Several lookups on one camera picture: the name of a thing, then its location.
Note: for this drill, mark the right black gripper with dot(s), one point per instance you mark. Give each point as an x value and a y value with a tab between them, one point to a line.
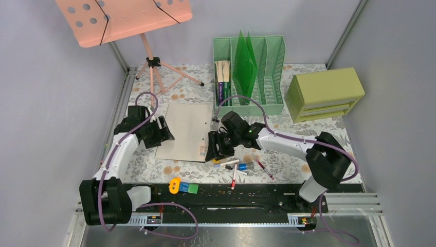
214	138

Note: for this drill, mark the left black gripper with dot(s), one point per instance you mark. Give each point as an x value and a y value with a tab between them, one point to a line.
163	133

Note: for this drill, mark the beige notebook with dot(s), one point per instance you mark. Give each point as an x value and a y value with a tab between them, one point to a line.
189	124

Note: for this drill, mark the yellow blue green toy block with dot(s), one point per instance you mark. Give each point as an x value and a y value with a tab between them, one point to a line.
176	186

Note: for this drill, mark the purple paperback book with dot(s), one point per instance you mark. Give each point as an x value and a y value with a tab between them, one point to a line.
219	80

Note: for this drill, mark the treehouse paperback book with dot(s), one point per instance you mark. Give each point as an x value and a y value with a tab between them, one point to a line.
226	77

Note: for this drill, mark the green plastic folder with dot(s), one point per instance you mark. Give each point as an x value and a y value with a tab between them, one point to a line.
245	67

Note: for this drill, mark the green file organizer rack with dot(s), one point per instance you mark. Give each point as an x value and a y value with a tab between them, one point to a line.
270	53

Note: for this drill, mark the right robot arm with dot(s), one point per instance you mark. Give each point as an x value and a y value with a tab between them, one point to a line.
326	158

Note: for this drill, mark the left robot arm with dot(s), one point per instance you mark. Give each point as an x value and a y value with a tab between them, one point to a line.
105	199

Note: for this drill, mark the red white marker pen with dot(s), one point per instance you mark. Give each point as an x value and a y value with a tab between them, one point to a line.
234	175

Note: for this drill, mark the blue grey glue stick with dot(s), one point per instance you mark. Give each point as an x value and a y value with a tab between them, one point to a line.
245	166

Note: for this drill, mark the olive green drawer box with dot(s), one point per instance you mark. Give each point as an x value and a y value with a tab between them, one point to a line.
324	94

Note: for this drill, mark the pink music stand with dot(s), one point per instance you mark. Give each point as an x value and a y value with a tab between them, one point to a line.
98	22

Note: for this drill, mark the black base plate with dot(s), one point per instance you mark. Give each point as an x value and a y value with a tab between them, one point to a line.
218	204

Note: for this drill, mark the aluminium frame rail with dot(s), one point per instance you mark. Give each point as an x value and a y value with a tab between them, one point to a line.
122	100

